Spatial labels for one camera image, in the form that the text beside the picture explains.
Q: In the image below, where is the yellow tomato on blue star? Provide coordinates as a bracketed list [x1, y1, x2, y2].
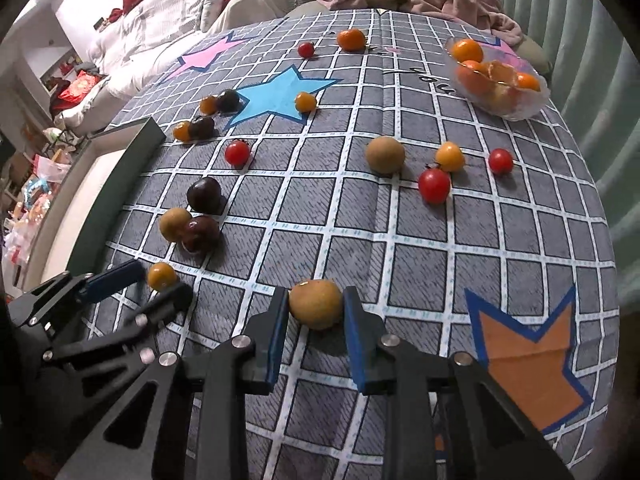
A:
[294, 92, 317, 115]

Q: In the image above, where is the dark plum lower left pair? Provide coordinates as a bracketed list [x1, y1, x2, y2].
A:
[189, 116, 216, 140]

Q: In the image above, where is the dark green white tray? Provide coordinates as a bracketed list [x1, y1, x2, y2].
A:
[18, 117, 165, 292]

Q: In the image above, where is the clear glass fruit bowl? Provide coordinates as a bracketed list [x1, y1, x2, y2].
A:
[444, 37, 550, 122]

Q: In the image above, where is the mint green curtain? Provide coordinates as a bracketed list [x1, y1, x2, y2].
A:
[501, 0, 639, 308]

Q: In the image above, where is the small red tomato far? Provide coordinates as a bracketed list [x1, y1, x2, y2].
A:
[297, 42, 314, 58]

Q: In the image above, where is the yellow tomato upper left pair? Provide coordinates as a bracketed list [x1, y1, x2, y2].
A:
[198, 96, 218, 116]

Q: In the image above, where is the grey checked star tablecloth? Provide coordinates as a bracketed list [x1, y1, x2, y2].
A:
[101, 10, 620, 479]

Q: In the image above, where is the peeled mandarin in bowl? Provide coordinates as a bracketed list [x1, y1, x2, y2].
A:
[486, 60, 518, 87]

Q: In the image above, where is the white covered sofa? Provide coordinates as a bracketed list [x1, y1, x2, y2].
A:
[52, 0, 331, 137]

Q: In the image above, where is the orange mandarin on table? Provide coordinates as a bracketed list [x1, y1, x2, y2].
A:
[336, 28, 367, 52]

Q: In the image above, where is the orange mandarin top in bowl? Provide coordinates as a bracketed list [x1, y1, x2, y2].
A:
[449, 38, 484, 63]

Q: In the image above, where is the dark plum pair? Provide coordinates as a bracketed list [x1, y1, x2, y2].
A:
[216, 89, 241, 114]
[189, 116, 216, 140]

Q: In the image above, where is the colourful clutter pile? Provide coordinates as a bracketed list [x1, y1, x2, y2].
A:
[1, 129, 75, 296]

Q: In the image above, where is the orange mandarin right in bowl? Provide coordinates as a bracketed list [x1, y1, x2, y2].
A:
[515, 72, 541, 92]

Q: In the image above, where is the yellow tomato lower left pair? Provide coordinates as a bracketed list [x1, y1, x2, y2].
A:
[172, 122, 191, 143]

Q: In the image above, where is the orange mandarin left in bowl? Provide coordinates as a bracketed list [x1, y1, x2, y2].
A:
[457, 60, 494, 96]

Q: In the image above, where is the red cushion on floor side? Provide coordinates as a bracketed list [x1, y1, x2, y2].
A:
[49, 70, 103, 117]

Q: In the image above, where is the yellow tomato pair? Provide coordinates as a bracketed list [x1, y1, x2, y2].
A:
[198, 96, 218, 116]
[172, 122, 191, 143]

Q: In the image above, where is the dark plum upper left pair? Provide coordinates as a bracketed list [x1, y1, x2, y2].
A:
[216, 89, 241, 114]

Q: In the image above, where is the orange mandarin in bowl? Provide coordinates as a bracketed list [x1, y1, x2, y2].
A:
[449, 38, 484, 63]
[457, 60, 494, 96]
[515, 72, 541, 92]

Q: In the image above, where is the dark red plum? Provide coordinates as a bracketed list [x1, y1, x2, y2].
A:
[181, 216, 220, 254]

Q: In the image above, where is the brown longan front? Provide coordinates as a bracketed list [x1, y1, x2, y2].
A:
[288, 280, 343, 330]

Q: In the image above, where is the brown longan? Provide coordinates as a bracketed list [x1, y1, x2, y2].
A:
[158, 207, 192, 243]
[288, 280, 343, 330]
[364, 136, 406, 174]

